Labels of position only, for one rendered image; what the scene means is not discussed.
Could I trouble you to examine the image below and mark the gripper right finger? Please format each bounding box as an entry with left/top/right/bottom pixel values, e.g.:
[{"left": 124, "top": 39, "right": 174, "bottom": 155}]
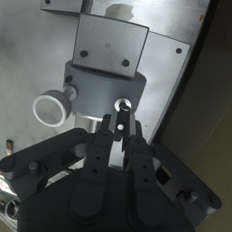
[{"left": 126, "top": 115, "right": 223, "bottom": 228}]

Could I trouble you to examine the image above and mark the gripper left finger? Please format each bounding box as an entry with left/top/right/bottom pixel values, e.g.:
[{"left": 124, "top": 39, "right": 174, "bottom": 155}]
[{"left": 0, "top": 114, "right": 116, "bottom": 220}]

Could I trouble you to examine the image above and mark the black hex key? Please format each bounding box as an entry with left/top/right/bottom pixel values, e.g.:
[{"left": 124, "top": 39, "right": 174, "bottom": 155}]
[{"left": 114, "top": 104, "right": 131, "bottom": 153}]

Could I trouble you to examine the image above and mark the silver knurled collar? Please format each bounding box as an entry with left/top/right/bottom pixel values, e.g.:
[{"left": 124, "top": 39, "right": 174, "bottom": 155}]
[{"left": 32, "top": 85, "right": 78, "bottom": 128}]

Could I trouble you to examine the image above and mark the grey round boring head body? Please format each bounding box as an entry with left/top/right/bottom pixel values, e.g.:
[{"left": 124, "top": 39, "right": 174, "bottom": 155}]
[{"left": 63, "top": 59, "right": 147, "bottom": 119}]

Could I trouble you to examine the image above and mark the silver gib screw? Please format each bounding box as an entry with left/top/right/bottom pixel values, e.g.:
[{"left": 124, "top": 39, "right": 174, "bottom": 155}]
[{"left": 114, "top": 97, "right": 131, "bottom": 110}]

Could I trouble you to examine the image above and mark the small brown block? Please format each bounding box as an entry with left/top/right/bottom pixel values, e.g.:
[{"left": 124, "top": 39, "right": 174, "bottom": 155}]
[{"left": 5, "top": 139, "right": 14, "bottom": 156}]

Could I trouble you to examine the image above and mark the white printed card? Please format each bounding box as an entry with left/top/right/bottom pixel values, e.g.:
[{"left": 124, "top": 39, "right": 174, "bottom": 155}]
[{"left": 0, "top": 173, "right": 15, "bottom": 196}]

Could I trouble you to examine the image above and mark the green box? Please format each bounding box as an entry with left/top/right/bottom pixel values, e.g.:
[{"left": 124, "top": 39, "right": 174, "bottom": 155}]
[{"left": 0, "top": 191, "right": 19, "bottom": 206}]

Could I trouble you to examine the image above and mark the grey speckled slide block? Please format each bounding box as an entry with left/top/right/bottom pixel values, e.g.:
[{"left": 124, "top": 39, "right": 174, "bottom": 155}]
[{"left": 72, "top": 13, "right": 150, "bottom": 79}]

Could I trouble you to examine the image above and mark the grey metal block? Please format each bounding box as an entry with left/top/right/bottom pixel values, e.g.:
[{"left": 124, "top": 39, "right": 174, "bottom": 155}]
[{"left": 39, "top": 0, "right": 83, "bottom": 18}]

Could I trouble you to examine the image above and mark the silver wire ring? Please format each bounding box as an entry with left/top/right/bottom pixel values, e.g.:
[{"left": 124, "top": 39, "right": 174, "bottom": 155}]
[{"left": 4, "top": 198, "right": 22, "bottom": 221}]

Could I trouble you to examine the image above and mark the light grey base plate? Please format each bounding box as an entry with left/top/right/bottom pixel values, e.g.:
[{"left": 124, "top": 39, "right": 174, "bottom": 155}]
[{"left": 74, "top": 30, "right": 191, "bottom": 145}]

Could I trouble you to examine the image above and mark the dark grey post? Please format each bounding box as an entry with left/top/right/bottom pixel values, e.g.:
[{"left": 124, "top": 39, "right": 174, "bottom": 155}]
[{"left": 80, "top": 0, "right": 93, "bottom": 14}]

